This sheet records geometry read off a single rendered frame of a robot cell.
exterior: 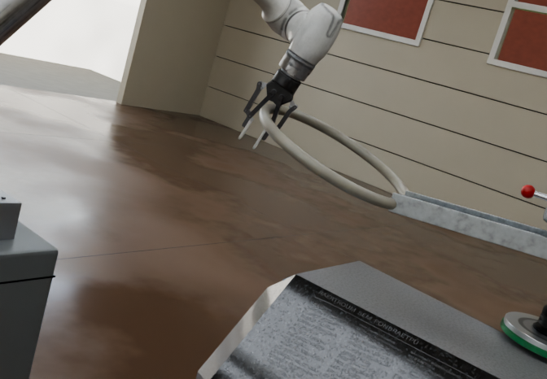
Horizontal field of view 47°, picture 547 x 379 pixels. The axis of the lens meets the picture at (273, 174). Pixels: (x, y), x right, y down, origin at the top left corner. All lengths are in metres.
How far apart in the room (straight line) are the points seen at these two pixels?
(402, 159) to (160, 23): 3.93
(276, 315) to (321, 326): 0.11
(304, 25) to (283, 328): 0.80
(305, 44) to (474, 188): 6.29
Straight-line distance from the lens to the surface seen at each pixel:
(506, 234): 1.58
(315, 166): 1.53
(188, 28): 9.76
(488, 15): 8.10
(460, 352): 1.43
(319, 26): 1.72
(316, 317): 1.47
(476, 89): 7.97
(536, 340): 1.58
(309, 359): 1.42
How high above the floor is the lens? 1.29
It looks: 10 degrees down
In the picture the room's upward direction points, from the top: 16 degrees clockwise
